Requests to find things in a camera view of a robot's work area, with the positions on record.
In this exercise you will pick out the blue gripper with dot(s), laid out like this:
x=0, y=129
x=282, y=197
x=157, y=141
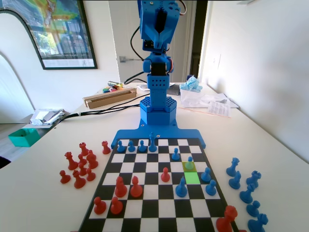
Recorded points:
x=161, y=38

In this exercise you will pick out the blue pawn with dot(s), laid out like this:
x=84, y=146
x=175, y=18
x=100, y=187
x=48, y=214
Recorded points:
x=175, y=156
x=206, y=175
x=189, y=165
x=130, y=147
x=142, y=147
x=120, y=148
x=211, y=189

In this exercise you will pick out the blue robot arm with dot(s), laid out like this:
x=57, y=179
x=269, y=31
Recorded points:
x=158, y=96

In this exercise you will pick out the black and white chessboard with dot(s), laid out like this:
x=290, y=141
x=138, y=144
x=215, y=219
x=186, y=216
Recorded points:
x=157, y=193

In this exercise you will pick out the white paper sheets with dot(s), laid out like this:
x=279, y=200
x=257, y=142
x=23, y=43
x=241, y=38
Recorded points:
x=143, y=87

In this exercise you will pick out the grey flat pad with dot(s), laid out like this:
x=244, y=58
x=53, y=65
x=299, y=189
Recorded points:
x=174, y=90

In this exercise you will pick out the clear bag of blue items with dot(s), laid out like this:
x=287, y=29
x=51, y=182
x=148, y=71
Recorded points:
x=192, y=93

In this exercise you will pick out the colourful marker set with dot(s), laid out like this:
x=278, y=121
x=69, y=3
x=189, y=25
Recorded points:
x=112, y=88

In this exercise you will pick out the long cardboard box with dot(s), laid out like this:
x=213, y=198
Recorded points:
x=108, y=100

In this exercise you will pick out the black framed poster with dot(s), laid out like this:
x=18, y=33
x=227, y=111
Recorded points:
x=65, y=36

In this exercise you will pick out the blue base mounting plate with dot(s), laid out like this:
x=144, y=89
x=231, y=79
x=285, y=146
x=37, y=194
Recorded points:
x=135, y=134

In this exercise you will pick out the blue king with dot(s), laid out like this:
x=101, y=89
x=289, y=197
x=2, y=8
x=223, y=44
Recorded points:
x=151, y=145

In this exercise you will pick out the red rook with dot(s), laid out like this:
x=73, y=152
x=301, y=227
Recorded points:
x=83, y=149
x=105, y=148

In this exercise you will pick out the pile of foil and paper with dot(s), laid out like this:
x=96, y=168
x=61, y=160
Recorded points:
x=46, y=116

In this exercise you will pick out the red pawn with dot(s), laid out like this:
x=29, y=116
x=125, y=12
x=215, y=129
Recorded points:
x=99, y=207
x=82, y=170
x=64, y=178
x=165, y=175
x=90, y=175
x=81, y=159
x=116, y=207

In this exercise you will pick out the blue queen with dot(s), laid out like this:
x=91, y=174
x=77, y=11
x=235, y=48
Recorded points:
x=233, y=168

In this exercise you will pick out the red queen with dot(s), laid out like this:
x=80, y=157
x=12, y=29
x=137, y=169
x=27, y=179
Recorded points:
x=71, y=162

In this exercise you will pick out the red bishop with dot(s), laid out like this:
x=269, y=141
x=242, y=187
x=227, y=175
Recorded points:
x=78, y=181
x=136, y=189

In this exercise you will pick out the blue bishop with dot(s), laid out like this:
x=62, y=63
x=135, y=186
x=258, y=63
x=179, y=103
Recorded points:
x=246, y=195
x=181, y=190

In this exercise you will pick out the green plastic bin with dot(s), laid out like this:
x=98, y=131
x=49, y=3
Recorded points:
x=23, y=137

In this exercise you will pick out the red king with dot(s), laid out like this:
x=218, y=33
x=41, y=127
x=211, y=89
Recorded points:
x=226, y=220

